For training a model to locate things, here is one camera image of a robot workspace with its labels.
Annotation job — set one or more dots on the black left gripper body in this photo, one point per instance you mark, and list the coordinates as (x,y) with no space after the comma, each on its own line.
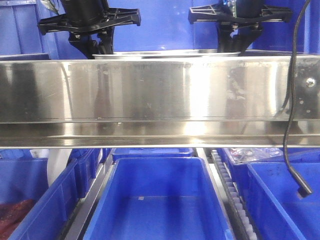
(88,17)

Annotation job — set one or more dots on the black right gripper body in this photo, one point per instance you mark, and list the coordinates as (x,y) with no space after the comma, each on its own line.
(240,14)

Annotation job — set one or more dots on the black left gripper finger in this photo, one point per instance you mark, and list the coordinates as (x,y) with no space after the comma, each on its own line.
(89,47)

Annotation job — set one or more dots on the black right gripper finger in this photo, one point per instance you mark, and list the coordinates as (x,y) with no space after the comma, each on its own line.
(232,40)

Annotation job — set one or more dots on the silver metal tray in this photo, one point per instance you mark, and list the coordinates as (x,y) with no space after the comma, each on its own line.
(162,54)

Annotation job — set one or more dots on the blue plastic bin upper centre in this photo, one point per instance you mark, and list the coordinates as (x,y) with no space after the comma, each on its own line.
(164,26)

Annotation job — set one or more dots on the blue bin rear centre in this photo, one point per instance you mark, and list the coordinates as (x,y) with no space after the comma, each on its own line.
(162,152)

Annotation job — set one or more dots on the blue bin rear left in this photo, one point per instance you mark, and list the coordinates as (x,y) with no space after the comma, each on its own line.
(86,168)

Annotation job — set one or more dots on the blue bin rear right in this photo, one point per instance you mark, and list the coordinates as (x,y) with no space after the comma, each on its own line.
(236,159)

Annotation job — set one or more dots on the blue bin lower centre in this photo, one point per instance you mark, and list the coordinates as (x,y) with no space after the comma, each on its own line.
(159,198)

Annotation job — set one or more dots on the blue bin lower left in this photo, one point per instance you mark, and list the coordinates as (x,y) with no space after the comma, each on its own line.
(26,179)

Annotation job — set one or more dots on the blue bin lower right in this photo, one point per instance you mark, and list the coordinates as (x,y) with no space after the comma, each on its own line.
(275,206)

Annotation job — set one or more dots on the roller track lower right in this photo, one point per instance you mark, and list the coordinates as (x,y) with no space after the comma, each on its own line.
(237,215)

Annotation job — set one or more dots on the stainless steel shelf front rail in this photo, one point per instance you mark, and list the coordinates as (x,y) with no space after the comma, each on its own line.
(199,102)

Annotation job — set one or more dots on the steel rail bolt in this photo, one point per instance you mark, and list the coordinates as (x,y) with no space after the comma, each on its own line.
(310,82)

